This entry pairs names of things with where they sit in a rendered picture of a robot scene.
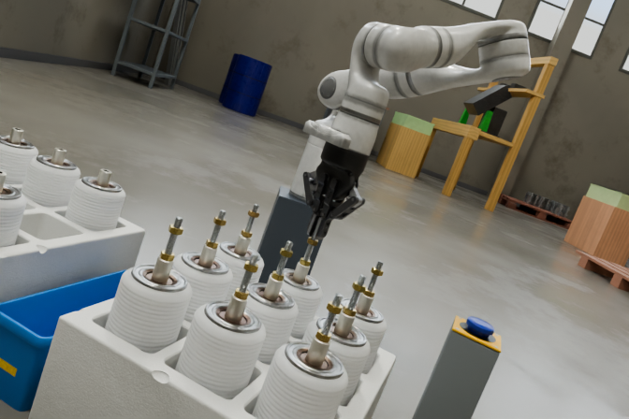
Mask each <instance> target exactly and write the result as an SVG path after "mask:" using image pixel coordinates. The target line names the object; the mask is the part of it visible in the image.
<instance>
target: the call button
mask: <svg viewBox="0 0 629 419"><path fill-rule="evenodd" d="M466 324H467V325H468V326H467V328H468V329H469V330H470V331H471V332H473V333H475V334H476V335H478V336H480V337H483V338H488V337H489V335H493V333H494V328H493V326H492V325H491V324H489V323H488V322H486V321H484V320H482V319H480V318H477V317H474V316H470V317H468V318H467V321H466Z"/></svg>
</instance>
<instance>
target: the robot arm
mask: <svg viewBox="0 0 629 419"><path fill-rule="evenodd" d="M476 43H477V47H478V56H479V63H480V67H479V68H478V69H472V68H466V67H462V66H459V65H455V64H456V63H457V62H458V61H459V60H460V59H462V58H463V57H464V55H465V54H466V53H467V52H468V51H469V50H470V49H471V48H472V47H473V46H474V44H476ZM530 69H531V58H530V51H529V42H528V33H527V29H526V26H525V24H524V23H523V22H520V21H514V20H503V21H494V22H479V23H472V24H465V25H460V26H451V27H442V26H418V27H414V28H411V27H403V26H398V25H392V24H386V23H381V22H370V23H368V24H366V25H365V26H363V27H362V28H361V30H360V31H359V32H358V34H357V36H356V38H355V40H354V43H353V47H352V51H351V59H350V67H349V70H342V71H336V72H332V73H330V74H328V75H327V76H326V77H324V78H323V79H322V80H321V82H320V84H319V86H318V89H317V95H318V98H319V100H320V101H321V103H322V104H323V105H325V106H326V107H328V108H331V109H332V112H331V114H330V115H329V116H328V117H327V118H326V119H323V120H317V121H315V122H313V121H311V120H309V121H307V122H306V123H305V125H304V127H303V130H302V131H303V132H305V133H308V134H310V136H309V138H308V141H307V144H306V146H305V149H304V152H303V155H302V157H301V159H300V164H299V166H298V169H297V172H296V175H295V178H294V180H293V182H292V185H291V187H290V190H289V194H290V195H291V196H293V197H294V198H296V199H298V200H300V201H302V202H305V203H306V204H307V205H308V206H310V207H311V208H312V211H313V214H312V217H311V219H310V222H309V223H308V226H307V230H308V231H307V234H308V235H309V236H312V235H313V238H315V239H323V238H324V237H325V236H326V235H327V233H328V231H329V226H330V223H331V221H332V220H334V219H338V220H342V219H344V218H345V217H346V216H348V215H349V214H351V213H352V212H353V211H355V210H357V209H358V208H359V207H361V206H362V205H364V203H365V198H364V197H360V195H359V193H358V190H357V189H358V178H359V176H360V175H361V174H362V173H363V171H364V168H365V166H366V164H367V162H368V159H369V156H370V154H371V151H372V148H373V144H374V143H375V140H376V136H377V131H378V128H379V125H380V123H381V120H382V118H383V115H384V113H385V109H386V108H387V105H388V100H389V99H404V98H411V97H416V96H421V95H424V94H432V93H436V92H440V91H443V90H448V89H453V88H458V87H463V86H470V85H477V84H484V83H491V82H498V81H505V80H510V79H518V78H519V77H522V76H524V75H526V74H528V73H529V71H530ZM344 199H346V201H345V202H344Z"/></svg>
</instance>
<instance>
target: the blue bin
mask: <svg viewBox="0 0 629 419"><path fill-rule="evenodd" d="M124 272H126V270H121V271H118V272H114V273H111V274H107V275H104V276H100V277H96V278H93V279H90V280H86V281H82V282H76V283H72V284H69V285H66V286H62V287H58V288H54V289H51V290H48V291H44V292H40V293H37V294H33V295H30V296H24V297H20V298H16V299H13V300H10V301H6V302H2V303H0V399H1V400H3V401H4V402H5V403H6V404H7V405H9V406H10V407H12V408H13V409H14V410H16V411H19V412H25V411H28V410H30V409H32V406H33V402H34V399H35V396H36V392H37V388H38V385H39V381H40V378H41V375H42V371H43V369H44V366H45V363H46V359H47V356H48V353H49V349H50V347H51V342H52V338H53V335H54V332H55V329H56V326H57V323H58V320H59V317H60V316H62V315H65V314H68V313H71V312H73V311H80V310H81V309H84V308H87V307H90V306H92V305H94V304H97V303H100V302H103V301H106V300H109V299H112V298H115V295H116V292H117V289H118V286H119V283H120V279H121V277H122V275H123V273H124Z"/></svg>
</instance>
